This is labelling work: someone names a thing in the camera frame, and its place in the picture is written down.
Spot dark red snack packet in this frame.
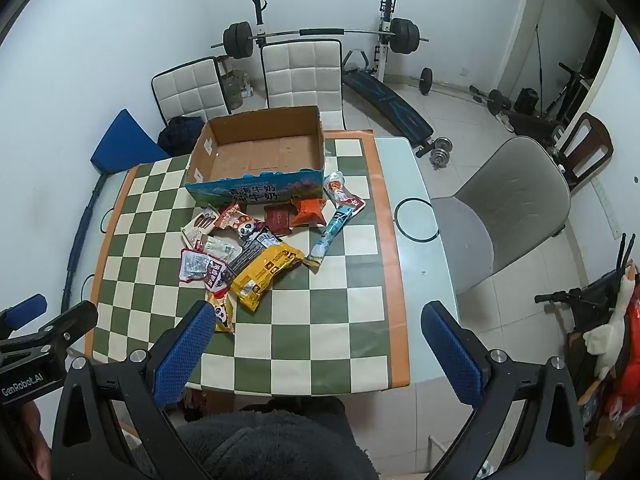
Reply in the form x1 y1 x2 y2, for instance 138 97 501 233
264 205 293 236

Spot dark blue clothing bundle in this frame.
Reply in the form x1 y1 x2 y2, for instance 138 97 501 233
157 116 206 159

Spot small chrome dumbbell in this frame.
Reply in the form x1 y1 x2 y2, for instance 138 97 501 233
429 136 455 169

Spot black spring bar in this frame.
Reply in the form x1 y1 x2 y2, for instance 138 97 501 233
61 172 109 313

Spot black exercise machine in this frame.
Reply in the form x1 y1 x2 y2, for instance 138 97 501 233
510 62 593 137

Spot green white checkered mat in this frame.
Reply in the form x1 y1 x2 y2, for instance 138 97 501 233
85 129 412 394

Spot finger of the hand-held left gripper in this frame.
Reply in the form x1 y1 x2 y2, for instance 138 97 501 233
0 294 49 331
27 300 99 356

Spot yellow panda snack packet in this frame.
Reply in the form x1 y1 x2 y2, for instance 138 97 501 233
206 290 237 335

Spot white barbell rack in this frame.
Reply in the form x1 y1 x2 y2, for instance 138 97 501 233
250 0 401 88

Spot red white snack packet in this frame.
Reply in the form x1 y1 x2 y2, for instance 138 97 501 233
179 249 211 284

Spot red black snack packet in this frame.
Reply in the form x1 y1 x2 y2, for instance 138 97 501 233
205 257 236 294

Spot blue cushion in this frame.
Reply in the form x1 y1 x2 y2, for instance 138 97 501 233
90 109 171 176

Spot black barbell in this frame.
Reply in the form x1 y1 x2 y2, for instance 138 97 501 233
210 17 431 59

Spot light blue long packet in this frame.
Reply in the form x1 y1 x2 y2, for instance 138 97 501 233
304 204 362 267

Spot black scooter handlebar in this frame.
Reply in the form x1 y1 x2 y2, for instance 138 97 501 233
534 272 626 332

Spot red bag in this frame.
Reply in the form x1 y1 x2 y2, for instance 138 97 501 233
600 295 640 422

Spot red brown snack packet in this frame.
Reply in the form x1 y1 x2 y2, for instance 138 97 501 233
215 201 244 228

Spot person's left forearm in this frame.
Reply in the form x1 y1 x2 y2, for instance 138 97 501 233
0 400 56 480

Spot grey upholstered chair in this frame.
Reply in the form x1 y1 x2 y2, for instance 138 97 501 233
430 136 572 295

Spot black sit-up bench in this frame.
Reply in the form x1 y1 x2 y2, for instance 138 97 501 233
342 49 435 157

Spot clear water jug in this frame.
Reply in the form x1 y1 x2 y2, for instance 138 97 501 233
219 66 252 111

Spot white panda snack packet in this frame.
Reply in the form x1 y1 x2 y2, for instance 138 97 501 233
230 215 266 242

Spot cardboard box with blue print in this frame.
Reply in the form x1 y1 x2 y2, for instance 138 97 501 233
184 105 327 207

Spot black router antennas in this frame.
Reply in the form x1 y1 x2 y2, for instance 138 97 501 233
620 232 639 275

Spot orange snack packet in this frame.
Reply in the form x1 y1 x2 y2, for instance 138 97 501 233
291 197 328 228

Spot black ring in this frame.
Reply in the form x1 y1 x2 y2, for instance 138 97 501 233
394 198 441 242

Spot black plate dumbbell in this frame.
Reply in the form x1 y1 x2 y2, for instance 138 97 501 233
470 85 514 117
410 66 481 97

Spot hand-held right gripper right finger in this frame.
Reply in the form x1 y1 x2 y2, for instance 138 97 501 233
421 301 586 480

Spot brown wooden chair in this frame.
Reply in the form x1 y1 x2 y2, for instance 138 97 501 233
552 112 614 191

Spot white plush goose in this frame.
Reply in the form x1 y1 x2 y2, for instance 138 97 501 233
584 265 640 379

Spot person's dark fleece clothing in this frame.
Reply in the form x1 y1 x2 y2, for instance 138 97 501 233
125 396 381 480

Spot white packet with brown sticks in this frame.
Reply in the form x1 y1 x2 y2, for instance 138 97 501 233
181 208 218 243

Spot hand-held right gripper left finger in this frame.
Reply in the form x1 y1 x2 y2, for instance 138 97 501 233
51 302 217 480

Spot white padded chair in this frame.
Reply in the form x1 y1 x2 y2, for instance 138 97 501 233
261 39 347 131
151 57 231 126

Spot white pouch with red label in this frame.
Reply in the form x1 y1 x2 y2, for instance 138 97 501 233
322 171 366 211

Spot clear white snack packet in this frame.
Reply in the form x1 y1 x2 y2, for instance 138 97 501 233
202 237 239 262

